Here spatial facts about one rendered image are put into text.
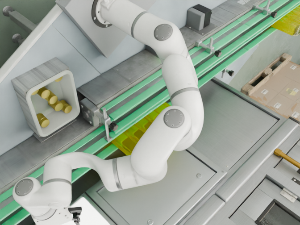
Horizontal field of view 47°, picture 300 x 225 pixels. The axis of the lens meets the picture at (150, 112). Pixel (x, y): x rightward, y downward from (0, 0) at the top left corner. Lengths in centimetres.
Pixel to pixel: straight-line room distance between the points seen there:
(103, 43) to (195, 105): 49
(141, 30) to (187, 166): 63
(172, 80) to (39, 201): 47
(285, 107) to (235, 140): 357
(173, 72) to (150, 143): 24
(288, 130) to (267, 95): 358
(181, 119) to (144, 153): 12
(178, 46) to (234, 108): 78
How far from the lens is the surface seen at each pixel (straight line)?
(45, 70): 118
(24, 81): 116
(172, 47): 103
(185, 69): 97
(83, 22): 118
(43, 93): 119
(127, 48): 146
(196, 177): 142
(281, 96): 530
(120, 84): 136
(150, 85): 138
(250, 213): 143
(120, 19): 113
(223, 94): 181
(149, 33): 105
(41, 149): 131
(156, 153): 81
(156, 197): 136
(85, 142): 132
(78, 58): 130
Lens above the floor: 165
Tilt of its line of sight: 29 degrees down
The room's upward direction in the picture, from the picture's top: 126 degrees clockwise
